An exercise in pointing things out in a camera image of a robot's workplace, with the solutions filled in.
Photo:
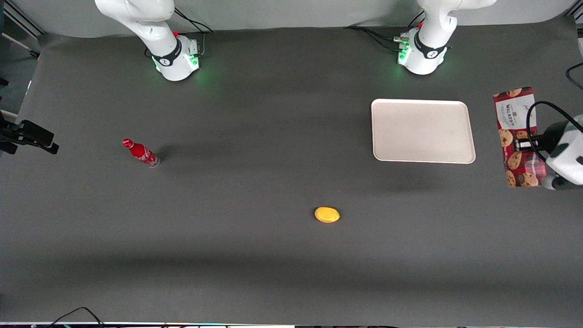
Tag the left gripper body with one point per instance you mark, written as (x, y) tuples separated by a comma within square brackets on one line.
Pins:
[(552, 133)]

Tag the red tartan cookie box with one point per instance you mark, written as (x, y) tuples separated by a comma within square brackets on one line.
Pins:
[(514, 118)]

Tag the white rectangular plastic tray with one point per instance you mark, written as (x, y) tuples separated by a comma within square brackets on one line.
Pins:
[(421, 131)]

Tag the yellow lemon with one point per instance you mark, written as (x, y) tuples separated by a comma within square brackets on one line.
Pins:
[(327, 214)]

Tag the red cola bottle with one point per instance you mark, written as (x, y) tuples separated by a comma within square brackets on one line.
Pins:
[(141, 153)]

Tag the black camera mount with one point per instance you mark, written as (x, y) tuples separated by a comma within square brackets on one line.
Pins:
[(27, 134)]

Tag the aluminium frame profile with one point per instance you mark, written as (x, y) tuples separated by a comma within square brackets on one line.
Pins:
[(23, 20)]

